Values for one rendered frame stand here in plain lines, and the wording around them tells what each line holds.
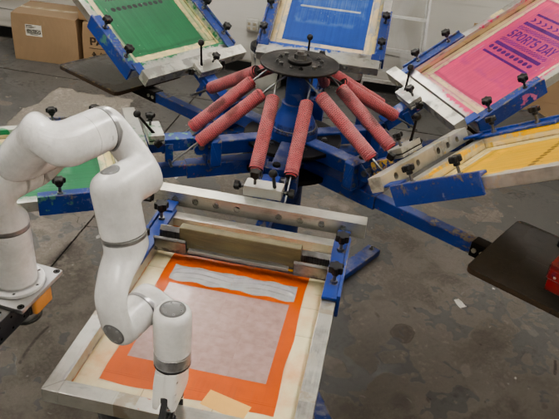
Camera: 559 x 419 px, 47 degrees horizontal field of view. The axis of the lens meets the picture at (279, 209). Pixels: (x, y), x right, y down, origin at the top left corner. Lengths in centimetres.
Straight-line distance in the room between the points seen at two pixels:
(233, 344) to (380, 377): 145
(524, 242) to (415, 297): 128
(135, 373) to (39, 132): 65
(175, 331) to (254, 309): 53
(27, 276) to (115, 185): 47
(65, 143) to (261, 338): 76
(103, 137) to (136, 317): 34
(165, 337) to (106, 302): 13
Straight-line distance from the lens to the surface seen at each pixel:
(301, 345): 166
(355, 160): 236
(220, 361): 161
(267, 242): 183
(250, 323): 171
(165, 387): 134
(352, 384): 294
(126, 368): 160
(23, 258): 153
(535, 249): 228
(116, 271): 121
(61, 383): 154
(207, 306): 176
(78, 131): 119
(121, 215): 117
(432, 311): 342
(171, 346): 128
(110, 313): 124
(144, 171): 119
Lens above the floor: 211
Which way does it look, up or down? 32 degrees down
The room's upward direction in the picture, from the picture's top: 5 degrees clockwise
